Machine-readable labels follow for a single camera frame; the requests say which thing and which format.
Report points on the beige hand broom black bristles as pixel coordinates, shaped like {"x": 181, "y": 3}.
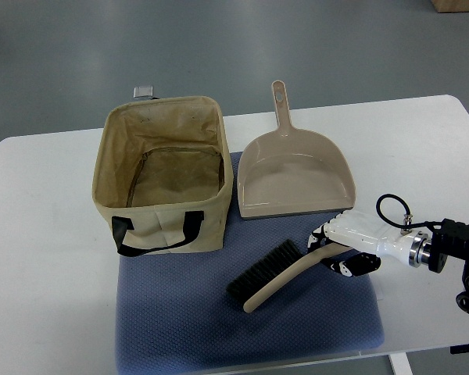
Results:
{"x": 277, "y": 268}

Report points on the white table leg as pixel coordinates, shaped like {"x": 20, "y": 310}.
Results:
{"x": 400, "y": 364}

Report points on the yellow fabric bag black handle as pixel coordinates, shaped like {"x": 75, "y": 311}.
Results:
{"x": 163, "y": 176}

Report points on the small metal clip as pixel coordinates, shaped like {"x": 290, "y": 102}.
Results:
{"x": 143, "y": 92}

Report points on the blue textured mat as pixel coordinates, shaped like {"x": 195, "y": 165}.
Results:
{"x": 174, "y": 315}

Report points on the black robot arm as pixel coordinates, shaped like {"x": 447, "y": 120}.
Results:
{"x": 449, "y": 238}

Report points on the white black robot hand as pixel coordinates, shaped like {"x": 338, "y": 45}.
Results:
{"x": 373, "y": 238}

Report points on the black table control panel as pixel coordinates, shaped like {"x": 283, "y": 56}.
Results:
{"x": 459, "y": 349}

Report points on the beige plastic dustpan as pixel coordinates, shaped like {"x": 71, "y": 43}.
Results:
{"x": 292, "y": 171}

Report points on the cardboard box corner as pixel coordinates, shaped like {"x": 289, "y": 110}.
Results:
{"x": 451, "y": 6}

